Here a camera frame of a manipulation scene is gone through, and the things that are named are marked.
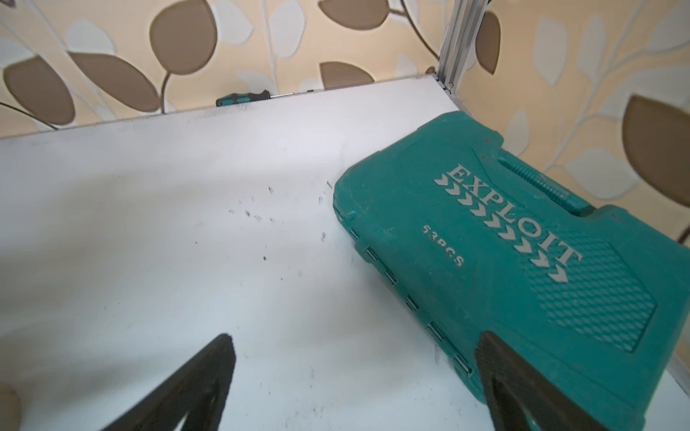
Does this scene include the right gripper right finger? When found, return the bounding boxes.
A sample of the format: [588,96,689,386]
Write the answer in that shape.
[474,332,605,430]

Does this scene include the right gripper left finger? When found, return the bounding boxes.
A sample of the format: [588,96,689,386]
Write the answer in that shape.
[106,333,236,430]

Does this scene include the small green christmas tree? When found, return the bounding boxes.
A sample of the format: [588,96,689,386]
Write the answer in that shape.
[0,383,22,431]

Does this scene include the green plastic tool case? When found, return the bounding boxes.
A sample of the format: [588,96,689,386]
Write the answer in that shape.
[333,111,689,430]

